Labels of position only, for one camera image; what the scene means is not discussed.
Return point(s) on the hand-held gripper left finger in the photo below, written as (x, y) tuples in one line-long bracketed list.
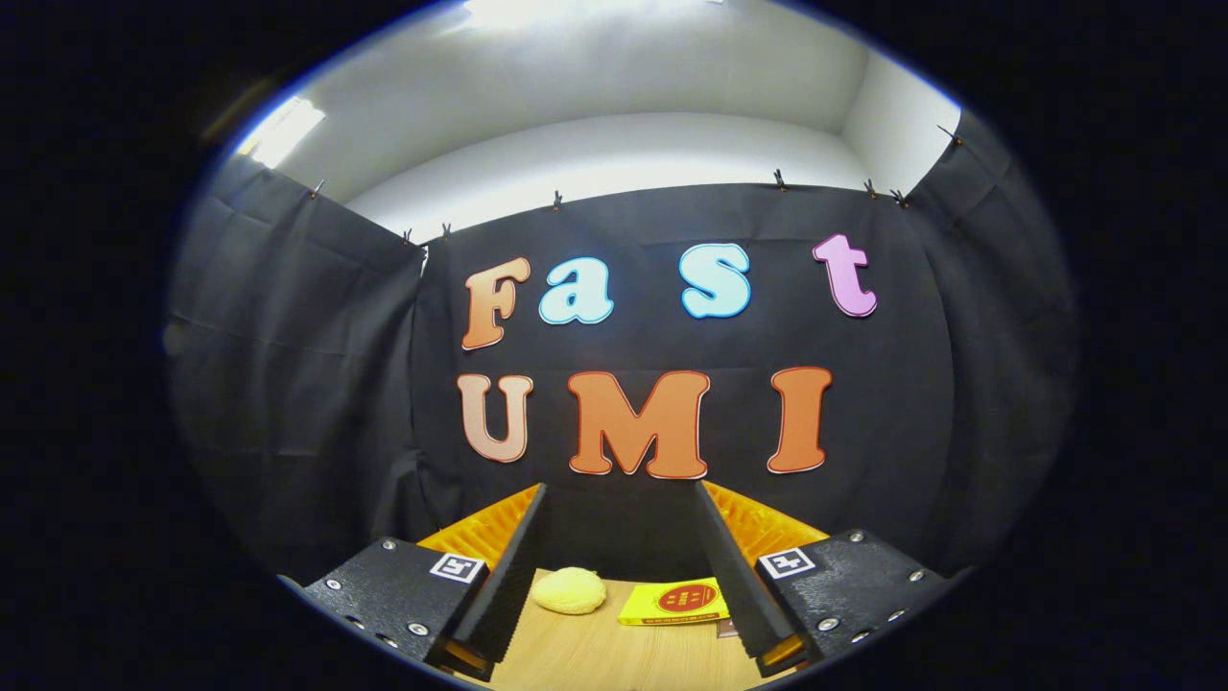
[(508, 585)]

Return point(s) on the brown book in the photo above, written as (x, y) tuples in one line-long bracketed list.
[(727, 629)]

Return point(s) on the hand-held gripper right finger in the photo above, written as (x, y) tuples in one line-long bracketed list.
[(734, 576)]

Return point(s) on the ceiling light panel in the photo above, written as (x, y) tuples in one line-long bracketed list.
[(283, 132)]

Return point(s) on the row of small black clips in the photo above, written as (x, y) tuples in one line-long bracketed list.
[(557, 200)]

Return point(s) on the yellow bread-shaped soft toy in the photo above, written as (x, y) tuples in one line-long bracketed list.
[(568, 590)]

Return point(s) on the yellow book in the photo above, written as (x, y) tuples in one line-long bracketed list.
[(672, 600)]

